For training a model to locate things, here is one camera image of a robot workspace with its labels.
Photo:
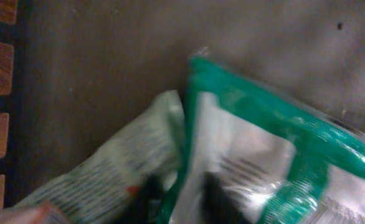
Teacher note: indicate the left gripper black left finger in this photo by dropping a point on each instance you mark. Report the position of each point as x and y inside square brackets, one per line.
[145, 207]

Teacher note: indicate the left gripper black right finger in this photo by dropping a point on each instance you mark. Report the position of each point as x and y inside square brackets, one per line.
[217, 206]

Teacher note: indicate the white printed tube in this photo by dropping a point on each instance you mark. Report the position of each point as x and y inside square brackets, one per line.
[101, 187]

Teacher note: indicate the green white wipes packet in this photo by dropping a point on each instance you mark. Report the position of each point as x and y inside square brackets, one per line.
[280, 161]

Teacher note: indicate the orange small tissue pack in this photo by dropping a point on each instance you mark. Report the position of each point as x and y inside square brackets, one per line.
[44, 213]

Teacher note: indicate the grey plastic mesh basket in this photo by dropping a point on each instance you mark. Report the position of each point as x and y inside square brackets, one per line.
[87, 68]

